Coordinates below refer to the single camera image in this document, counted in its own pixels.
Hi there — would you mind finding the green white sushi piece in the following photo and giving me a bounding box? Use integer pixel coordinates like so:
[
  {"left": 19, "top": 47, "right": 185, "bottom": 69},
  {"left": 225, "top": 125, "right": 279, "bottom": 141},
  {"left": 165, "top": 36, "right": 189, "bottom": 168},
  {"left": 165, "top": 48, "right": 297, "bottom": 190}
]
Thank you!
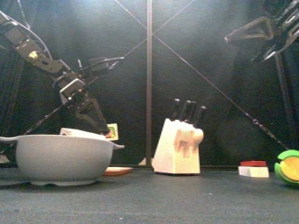
[{"left": 105, "top": 122, "right": 120, "bottom": 142}]

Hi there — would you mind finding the white flat toy piece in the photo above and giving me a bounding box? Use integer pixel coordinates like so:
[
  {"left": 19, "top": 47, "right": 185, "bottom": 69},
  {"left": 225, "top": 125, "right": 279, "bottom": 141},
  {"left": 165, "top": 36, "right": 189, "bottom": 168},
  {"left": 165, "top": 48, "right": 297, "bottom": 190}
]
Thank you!
[{"left": 60, "top": 127, "right": 108, "bottom": 140}]

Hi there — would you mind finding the red white sushi piece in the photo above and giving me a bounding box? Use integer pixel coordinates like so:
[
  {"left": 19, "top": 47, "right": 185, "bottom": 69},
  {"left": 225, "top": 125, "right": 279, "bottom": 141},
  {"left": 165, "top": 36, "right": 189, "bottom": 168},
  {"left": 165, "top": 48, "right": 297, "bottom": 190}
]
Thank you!
[{"left": 237, "top": 160, "right": 271, "bottom": 179}]

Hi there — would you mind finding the orange toy plate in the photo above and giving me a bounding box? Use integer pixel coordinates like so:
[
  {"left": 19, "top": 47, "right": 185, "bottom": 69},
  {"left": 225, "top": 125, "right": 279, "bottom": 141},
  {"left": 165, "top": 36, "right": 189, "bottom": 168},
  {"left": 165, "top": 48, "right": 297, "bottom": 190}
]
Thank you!
[{"left": 103, "top": 166, "right": 135, "bottom": 177}]

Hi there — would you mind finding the white toy knife block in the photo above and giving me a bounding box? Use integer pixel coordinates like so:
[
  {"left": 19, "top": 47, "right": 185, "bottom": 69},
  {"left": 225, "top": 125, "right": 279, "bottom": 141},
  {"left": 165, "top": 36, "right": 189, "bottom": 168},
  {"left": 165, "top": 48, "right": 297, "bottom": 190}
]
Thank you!
[{"left": 151, "top": 117, "right": 205, "bottom": 176}]

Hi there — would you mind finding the green yellow round toy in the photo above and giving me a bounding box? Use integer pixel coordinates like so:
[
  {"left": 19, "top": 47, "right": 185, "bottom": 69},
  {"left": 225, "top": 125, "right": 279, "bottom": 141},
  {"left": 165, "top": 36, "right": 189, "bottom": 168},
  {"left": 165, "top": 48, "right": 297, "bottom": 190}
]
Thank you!
[{"left": 273, "top": 149, "right": 299, "bottom": 188}]

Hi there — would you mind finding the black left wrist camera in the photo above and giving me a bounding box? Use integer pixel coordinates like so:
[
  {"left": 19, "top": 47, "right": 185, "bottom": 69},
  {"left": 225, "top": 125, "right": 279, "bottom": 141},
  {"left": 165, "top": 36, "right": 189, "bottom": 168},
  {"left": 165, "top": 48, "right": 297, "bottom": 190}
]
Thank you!
[{"left": 76, "top": 56, "right": 127, "bottom": 81}]

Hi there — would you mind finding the grey bowl with handles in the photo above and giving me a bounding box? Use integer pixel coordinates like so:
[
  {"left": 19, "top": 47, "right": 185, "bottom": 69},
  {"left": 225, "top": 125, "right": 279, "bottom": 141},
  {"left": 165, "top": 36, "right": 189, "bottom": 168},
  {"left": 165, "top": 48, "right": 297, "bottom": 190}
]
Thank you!
[{"left": 0, "top": 134, "right": 127, "bottom": 187}]

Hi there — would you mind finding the vertical metal frame pole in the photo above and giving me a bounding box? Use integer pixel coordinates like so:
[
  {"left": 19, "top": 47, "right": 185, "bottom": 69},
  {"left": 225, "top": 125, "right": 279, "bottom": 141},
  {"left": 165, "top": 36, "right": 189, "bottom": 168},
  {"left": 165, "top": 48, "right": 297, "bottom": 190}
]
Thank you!
[{"left": 144, "top": 0, "right": 155, "bottom": 168}]

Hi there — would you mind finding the dark frame post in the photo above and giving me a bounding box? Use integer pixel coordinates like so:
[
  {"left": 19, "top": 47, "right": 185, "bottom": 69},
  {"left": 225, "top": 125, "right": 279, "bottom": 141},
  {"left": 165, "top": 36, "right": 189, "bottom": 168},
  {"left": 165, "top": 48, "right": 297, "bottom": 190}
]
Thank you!
[{"left": 273, "top": 53, "right": 299, "bottom": 148}]

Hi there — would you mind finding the diagonal brace wire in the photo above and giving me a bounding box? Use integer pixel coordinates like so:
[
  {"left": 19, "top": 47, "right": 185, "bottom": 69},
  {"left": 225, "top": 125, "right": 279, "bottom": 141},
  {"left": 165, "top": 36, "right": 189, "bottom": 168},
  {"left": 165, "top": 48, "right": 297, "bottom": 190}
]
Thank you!
[
  {"left": 113, "top": 0, "right": 291, "bottom": 151},
  {"left": 0, "top": 0, "right": 196, "bottom": 154}
]

